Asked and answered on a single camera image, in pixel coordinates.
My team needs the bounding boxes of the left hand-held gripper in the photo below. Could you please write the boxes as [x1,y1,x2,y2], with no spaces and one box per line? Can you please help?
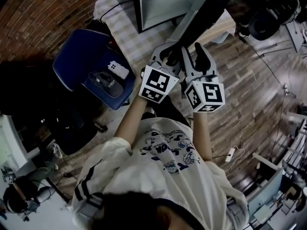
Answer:
[138,41,185,104]

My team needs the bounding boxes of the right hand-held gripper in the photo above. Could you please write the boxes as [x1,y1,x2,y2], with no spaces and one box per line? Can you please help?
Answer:
[179,42,226,113]

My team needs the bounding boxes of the black box with white interior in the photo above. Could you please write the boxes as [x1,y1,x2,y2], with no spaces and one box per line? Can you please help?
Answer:
[130,0,218,35]

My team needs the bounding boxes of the person's left forearm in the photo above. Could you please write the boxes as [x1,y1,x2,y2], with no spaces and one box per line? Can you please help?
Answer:
[114,96,148,150]

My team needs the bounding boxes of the person's right forearm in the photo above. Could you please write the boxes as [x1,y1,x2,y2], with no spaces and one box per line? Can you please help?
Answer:
[191,111,213,161]

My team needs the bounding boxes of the checkered tablecloth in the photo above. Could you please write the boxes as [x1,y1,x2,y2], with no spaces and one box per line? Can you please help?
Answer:
[93,0,237,68]

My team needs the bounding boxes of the person's black shorts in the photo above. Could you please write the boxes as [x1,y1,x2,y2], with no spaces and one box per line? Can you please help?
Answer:
[141,94,192,129]

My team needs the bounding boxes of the white phone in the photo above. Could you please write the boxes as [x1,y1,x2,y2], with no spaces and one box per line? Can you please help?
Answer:
[107,60,130,80]

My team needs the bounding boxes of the person's white shoe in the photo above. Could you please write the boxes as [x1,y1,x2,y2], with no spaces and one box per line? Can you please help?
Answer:
[143,106,157,119]

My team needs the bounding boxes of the black cap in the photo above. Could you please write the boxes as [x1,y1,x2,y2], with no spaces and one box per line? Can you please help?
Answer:
[87,71,124,98]

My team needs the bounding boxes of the blue padded chair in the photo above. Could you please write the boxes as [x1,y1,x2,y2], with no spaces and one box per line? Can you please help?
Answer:
[52,28,136,110]

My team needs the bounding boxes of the black office chair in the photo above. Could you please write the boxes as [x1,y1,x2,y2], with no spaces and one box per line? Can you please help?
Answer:
[0,61,108,156]

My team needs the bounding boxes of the person's white printed shirt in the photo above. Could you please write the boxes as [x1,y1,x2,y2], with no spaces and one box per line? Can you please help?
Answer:
[71,117,250,230]

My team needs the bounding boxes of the light blue desk panel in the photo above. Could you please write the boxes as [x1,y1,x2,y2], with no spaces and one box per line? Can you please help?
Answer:
[247,168,284,217]

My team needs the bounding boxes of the white desk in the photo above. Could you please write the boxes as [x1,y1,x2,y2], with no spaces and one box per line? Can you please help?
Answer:
[0,115,40,167]

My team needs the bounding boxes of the black floor cable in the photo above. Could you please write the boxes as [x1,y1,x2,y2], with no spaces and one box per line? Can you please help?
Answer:
[239,36,286,86]

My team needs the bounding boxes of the black chair with white frame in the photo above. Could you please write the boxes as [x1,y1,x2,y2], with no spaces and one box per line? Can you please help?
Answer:
[248,8,281,42]

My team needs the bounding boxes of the thin black cable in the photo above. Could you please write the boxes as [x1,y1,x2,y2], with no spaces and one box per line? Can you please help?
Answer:
[100,0,135,22]

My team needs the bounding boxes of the grey shoulder strap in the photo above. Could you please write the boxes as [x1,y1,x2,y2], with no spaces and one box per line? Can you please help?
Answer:
[79,193,105,225]
[226,197,245,225]

